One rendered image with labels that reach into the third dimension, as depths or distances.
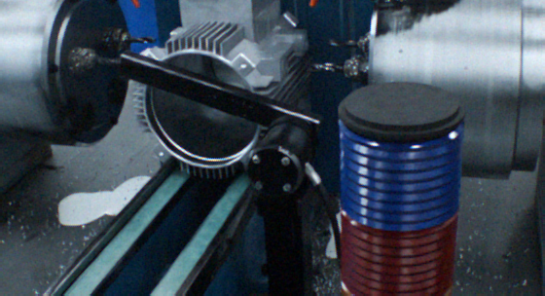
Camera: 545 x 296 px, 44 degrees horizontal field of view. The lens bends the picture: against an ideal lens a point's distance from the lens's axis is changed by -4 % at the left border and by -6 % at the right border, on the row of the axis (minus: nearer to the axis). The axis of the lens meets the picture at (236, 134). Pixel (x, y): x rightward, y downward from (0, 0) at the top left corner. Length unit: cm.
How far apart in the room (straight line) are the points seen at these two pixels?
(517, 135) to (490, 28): 12
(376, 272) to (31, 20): 72
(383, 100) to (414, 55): 45
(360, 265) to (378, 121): 8
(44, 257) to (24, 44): 31
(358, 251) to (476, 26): 48
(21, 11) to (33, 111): 14
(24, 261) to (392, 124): 80
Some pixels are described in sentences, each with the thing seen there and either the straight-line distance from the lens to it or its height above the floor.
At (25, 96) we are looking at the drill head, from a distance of 98.
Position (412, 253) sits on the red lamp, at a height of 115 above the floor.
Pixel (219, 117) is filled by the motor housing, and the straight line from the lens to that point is 103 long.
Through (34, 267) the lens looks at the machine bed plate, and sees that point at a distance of 103.
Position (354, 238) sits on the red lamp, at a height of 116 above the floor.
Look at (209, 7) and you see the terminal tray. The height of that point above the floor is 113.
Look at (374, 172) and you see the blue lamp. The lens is 32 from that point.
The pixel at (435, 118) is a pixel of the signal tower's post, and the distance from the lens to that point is 32.
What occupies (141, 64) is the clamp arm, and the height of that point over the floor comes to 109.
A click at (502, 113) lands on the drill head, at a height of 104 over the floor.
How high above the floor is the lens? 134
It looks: 24 degrees down
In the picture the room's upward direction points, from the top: 5 degrees counter-clockwise
